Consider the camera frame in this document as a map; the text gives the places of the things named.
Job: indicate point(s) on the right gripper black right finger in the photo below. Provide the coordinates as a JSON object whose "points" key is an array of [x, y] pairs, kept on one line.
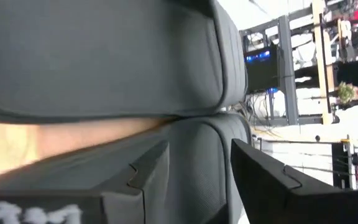
{"points": [[269, 193]]}

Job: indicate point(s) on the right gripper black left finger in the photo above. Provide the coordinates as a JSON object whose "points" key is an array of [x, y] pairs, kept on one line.
{"points": [[135, 205]]}

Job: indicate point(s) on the black slide sandal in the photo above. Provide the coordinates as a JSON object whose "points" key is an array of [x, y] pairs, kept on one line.
{"points": [[182, 174], [104, 56]]}

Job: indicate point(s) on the small potted plant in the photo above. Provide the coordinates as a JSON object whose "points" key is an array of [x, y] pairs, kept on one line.
{"points": [[346, 92]]}

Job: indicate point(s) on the person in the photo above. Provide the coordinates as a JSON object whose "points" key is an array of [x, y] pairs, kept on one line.
{"points": [[353, 73]]}

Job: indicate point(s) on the grey metal rack frame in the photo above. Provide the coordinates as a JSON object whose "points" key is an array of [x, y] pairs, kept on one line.
{"points": [[287, 77]]}

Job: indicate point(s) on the wooden shelf with black frame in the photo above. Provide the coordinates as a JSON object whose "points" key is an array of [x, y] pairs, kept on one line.
{"points": [[320, 62]]}

